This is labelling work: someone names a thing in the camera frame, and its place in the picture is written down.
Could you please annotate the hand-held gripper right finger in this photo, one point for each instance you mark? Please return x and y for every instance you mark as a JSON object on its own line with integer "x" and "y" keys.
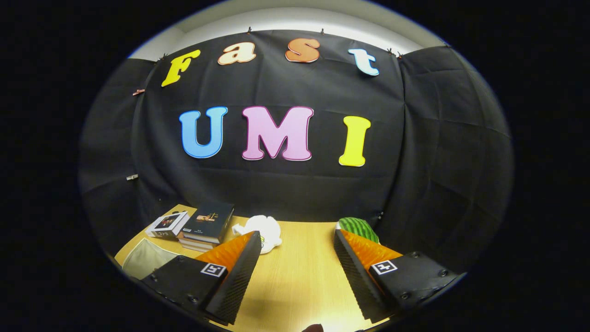
{"x": 357, "y": 281}

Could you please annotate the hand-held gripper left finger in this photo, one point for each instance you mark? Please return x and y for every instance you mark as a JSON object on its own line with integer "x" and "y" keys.
{"x": 235, "y": 286}

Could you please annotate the grey fabric storage box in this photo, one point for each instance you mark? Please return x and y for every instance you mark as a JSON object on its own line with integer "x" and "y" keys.
{"x": 145, "y": 260}

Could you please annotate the watermelon slice plush toy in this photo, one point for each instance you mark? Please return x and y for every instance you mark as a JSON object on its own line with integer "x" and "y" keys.
{"x": 359, "y": 228}

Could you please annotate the brown book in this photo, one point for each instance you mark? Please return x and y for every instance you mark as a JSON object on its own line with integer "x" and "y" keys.
{"x": 196, "y": 248}
{"x": 198, "y": 243}

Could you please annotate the white plush toy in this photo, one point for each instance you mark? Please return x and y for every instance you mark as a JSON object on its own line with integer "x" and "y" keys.
{"x": 267, "y": 228}

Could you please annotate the dark blue book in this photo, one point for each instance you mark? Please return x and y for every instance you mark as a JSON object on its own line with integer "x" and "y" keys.
{"x": 209, "y": 221}

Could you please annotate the white book with portrait cover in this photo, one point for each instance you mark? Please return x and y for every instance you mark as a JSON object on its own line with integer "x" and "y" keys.
{"x": 167, "y": 223}

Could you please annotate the pink cloth clip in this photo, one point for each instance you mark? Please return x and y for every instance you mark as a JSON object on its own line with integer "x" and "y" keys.
{"x": 138, "y": 92}

